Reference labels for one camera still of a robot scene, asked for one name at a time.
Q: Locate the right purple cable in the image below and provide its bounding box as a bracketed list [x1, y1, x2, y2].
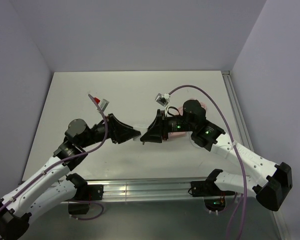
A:
[168, 84, 248, 240]

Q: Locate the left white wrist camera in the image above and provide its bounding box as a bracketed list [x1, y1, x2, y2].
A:
[88, 94, 110, 112]

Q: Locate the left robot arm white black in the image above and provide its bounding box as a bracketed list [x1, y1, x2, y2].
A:
[0, 113, 141, 240]

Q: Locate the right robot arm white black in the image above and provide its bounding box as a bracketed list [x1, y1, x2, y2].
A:
[140, 99, 293, 212]

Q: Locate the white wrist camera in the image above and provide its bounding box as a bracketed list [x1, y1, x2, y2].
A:
[88, 94, 110, 112]
[155, 93, 170, 107]

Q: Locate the aluminium rail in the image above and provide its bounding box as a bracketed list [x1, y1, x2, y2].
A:
[13, 176, 276, 205]
[221, 70, 272, 181]

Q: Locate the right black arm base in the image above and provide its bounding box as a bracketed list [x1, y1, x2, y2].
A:
[188, 169, 238, 215]

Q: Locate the aluminium right side rail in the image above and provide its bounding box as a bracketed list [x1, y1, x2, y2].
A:
[221, 70, 272, 181]

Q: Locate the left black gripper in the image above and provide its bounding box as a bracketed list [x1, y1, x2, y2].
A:
[79, 113, 140, 148]

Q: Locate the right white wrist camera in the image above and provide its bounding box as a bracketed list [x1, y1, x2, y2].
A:
[155, 93, 170, 107]

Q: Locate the white plug adapter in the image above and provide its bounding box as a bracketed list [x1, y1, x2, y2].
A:
[133, 124, 148, 141]

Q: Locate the aluminium front rail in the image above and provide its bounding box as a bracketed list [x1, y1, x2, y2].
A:
[13, 176, 276, 205]

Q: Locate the pink power strip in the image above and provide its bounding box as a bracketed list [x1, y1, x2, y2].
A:
[168, 131, 189, 139]

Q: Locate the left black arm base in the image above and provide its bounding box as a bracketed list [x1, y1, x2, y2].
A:
[67, 184, 105, 219]

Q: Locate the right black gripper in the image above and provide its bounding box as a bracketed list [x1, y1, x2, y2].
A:
[140, 108, 196, 143]

